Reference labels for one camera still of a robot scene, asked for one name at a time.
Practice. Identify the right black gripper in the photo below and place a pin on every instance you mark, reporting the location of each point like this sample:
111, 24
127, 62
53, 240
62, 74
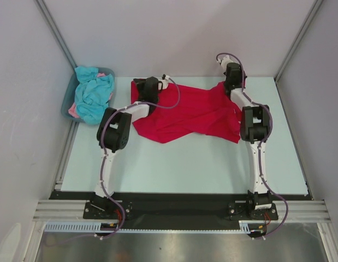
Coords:
232, 89

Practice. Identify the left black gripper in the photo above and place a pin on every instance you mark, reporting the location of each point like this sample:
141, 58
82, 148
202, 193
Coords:
140, 83

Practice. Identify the red t shirt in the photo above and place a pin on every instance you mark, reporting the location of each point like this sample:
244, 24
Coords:
207, 112

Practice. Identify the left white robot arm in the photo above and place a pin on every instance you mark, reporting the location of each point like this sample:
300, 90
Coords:
113, 131

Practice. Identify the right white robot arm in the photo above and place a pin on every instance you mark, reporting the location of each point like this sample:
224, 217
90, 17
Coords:
255, 128

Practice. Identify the cyan t shirt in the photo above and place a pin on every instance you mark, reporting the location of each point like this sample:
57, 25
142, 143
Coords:
91, 92

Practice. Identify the grey plastic bin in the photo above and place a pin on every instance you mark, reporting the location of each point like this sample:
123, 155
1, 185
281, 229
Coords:
88, 94

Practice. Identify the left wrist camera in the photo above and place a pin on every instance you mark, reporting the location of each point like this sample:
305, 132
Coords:
163, 83

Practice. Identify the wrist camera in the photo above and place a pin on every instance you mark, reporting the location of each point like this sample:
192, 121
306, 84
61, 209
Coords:
163, 83
223, 60

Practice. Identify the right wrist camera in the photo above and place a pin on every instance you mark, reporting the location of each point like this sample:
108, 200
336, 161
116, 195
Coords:
223, 60

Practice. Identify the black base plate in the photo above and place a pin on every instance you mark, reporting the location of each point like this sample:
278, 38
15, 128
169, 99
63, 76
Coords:
159, 211

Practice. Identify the aluminium frame rail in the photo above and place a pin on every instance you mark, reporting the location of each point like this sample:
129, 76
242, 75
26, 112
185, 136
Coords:
81, 210

